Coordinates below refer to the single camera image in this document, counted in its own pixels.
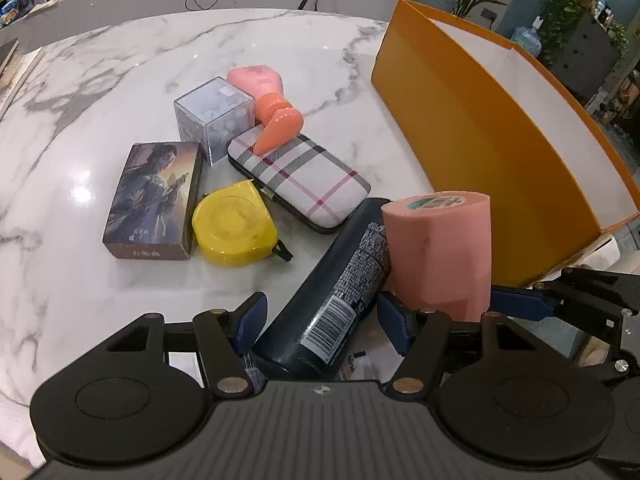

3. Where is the pink cylindrical container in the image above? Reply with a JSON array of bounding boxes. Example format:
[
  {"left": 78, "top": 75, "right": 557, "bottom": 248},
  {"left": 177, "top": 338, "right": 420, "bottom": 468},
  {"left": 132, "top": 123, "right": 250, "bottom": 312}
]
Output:
[{"left": 381, "top": 190, "right": 493, "bottom": 323}]

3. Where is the leafy green plant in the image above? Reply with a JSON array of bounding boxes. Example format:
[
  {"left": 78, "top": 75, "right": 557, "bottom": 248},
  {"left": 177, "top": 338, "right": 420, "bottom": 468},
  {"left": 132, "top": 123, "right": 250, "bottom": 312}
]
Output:
[{"left": 539, "top": 0, "right": 627, "bottom": 63}]

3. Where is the white printed paper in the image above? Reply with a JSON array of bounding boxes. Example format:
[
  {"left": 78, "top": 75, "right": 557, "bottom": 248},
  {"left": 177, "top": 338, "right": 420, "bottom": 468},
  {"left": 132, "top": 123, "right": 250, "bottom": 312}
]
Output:
[{"left": 340, "top": 352, "right": 377, "bottom": 382}]

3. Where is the clear plastic cube box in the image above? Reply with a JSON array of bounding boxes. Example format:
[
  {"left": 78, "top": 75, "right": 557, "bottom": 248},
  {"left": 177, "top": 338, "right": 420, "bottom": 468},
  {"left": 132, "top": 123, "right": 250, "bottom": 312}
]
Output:
[{"left": 173, "top": 76, "right": 256, "bottom": 167}]

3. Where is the grey cabinet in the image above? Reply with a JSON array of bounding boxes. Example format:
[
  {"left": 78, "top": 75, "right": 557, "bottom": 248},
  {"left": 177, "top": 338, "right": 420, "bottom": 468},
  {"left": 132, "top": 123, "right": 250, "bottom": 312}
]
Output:
[{"left": 547, "top": 10, "right": 622, "bottom": 103}]

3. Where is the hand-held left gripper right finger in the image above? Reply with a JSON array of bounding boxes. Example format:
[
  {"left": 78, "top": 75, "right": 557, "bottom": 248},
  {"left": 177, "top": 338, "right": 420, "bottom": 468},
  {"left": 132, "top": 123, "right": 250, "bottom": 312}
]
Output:
[{"left": 377, "top": 292, "right": 540, "bottom": 399}]

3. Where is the orange cardboard box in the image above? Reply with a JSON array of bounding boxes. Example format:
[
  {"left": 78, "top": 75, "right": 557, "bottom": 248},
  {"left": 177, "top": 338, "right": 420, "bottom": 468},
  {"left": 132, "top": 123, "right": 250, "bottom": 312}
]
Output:
[{"left": 370, "top": 0, "right": 640, "bottom": 288}]

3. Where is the dark spray can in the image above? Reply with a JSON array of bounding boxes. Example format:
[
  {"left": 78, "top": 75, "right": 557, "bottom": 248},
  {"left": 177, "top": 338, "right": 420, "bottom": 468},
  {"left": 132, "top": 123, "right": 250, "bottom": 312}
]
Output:
[{"left": 250, "top": 197, "right": 393, "bottom": 379}]

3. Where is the pink tube with orange cap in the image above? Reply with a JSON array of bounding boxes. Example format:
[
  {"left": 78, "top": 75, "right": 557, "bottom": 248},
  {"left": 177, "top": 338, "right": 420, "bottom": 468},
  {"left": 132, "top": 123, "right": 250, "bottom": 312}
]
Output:
[{"left": 226, "top": 64, "right": 305, "bottom": 157}]

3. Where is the illustrated card box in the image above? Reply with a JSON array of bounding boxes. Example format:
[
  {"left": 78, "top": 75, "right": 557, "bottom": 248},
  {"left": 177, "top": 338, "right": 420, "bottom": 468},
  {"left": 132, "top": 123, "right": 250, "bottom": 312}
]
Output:
[{"left": 102, "top": 141, "right": 205, "bottom": 261}]

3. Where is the blue water jug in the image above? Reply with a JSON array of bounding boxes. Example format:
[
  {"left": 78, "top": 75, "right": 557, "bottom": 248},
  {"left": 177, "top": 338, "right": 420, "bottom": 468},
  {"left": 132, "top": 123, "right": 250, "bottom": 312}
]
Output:
[{"left": 512, "top": 17, "right": 544, "bottom": 59}]

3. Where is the yellow tape measure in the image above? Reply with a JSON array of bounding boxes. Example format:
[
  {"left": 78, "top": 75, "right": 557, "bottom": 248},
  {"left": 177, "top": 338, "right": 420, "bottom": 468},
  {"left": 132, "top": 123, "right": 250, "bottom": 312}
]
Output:
[{"left": 191, "top": 180, "right": 295, "bottom": 268}]

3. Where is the plaid case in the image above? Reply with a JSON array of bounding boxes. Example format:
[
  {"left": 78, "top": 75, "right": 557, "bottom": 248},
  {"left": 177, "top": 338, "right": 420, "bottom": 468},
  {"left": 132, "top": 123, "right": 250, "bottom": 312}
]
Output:
[{"left": 227, "top": 125, "right": 372, "bottom": 235}]

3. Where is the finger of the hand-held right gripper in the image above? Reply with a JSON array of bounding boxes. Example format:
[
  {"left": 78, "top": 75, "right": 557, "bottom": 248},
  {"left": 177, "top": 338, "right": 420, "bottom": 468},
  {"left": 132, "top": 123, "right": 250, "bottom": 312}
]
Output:
[{"left": 492, "top": 267, "right": 640, "bottom": 377}]

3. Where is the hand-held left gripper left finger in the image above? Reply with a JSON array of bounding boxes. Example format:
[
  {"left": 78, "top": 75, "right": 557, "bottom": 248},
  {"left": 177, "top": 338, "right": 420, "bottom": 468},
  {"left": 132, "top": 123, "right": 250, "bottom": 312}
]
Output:
[{"left": 105, "top": 292, "right": 269, "bottom": 399}]

